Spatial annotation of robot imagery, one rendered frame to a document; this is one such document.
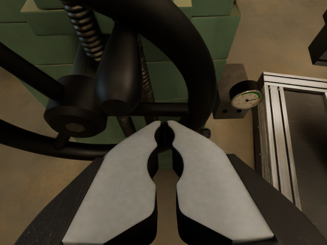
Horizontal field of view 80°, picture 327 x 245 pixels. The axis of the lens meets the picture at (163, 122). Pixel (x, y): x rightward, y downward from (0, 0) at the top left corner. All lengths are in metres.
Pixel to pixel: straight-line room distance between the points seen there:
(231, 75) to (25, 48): 0.44
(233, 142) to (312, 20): 1.37
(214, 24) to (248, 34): 1.44
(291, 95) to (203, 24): 0.85
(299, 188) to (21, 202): 1.21
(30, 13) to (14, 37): 0.17
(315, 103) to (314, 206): 0.49
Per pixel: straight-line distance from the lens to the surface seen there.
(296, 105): 1.13
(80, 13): 0.23
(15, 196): 1.24
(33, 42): 0.43
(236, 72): 0.54
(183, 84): 0.46
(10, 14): 0.41
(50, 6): 0.26
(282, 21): 2.05
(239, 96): 0.42
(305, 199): 0.93
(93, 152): 0.33
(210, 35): 0.38
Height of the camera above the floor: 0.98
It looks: 60 degrees down
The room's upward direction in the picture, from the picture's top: 2 degrees counter-clockwise
